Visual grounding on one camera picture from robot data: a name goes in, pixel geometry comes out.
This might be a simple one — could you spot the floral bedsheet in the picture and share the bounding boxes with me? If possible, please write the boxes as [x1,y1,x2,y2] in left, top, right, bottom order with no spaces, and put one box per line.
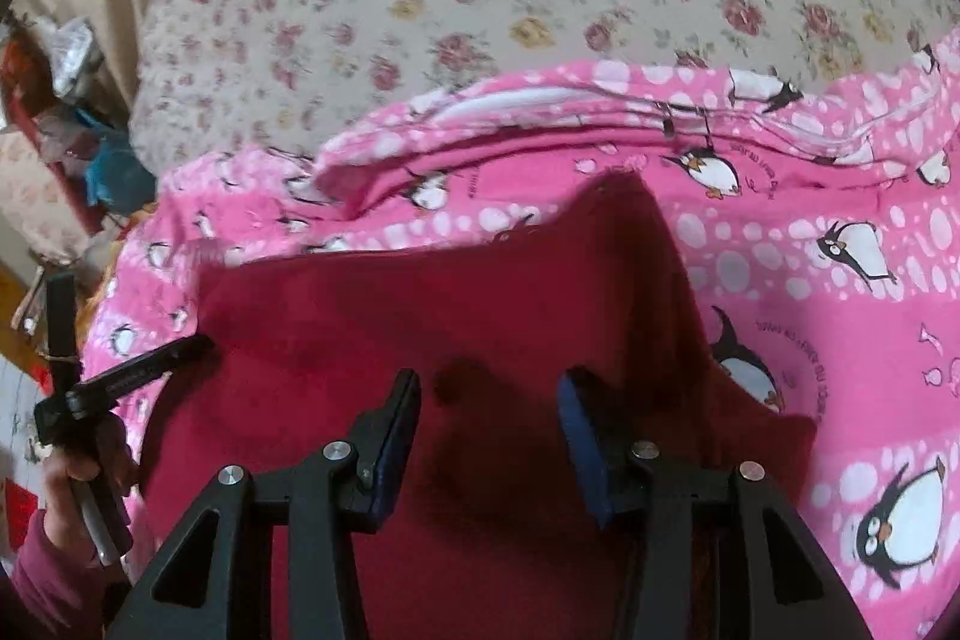
[127,0,960,176]

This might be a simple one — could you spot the red cloth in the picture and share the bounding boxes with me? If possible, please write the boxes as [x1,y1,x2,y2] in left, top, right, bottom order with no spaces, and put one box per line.
[0,36,102,236]

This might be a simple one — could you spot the person's left hand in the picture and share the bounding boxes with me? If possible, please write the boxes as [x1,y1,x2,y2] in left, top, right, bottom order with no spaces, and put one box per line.
[39,416,141,585]

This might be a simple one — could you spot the pale floral pillow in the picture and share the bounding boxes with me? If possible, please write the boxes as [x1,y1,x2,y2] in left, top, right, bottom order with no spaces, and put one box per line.
[0,130,87,262]

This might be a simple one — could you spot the dark red fleece garment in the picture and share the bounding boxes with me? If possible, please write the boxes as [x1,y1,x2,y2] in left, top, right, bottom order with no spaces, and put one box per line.
[139,171,818,640]

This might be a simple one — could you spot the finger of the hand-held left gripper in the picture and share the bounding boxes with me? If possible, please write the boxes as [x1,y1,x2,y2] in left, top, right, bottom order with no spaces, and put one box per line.
[66,334,218,412]

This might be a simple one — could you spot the blue plastic bag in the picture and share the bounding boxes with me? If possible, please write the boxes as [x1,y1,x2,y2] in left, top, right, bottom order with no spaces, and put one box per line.
[82,111,158,214]

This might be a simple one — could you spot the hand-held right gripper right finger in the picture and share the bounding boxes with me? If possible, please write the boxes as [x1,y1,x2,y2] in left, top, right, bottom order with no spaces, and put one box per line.
[556,366,875,640]

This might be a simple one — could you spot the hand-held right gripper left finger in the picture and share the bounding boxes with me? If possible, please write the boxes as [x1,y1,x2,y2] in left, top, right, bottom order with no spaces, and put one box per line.
[105,368,422,640]

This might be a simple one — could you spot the pink penguin print blanket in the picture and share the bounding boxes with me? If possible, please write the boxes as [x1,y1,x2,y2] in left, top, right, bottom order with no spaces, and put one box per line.
[79,29,960,640]

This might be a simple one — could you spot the person's left forearm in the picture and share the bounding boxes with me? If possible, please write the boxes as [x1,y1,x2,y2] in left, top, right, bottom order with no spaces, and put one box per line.
[0,509,125,640]

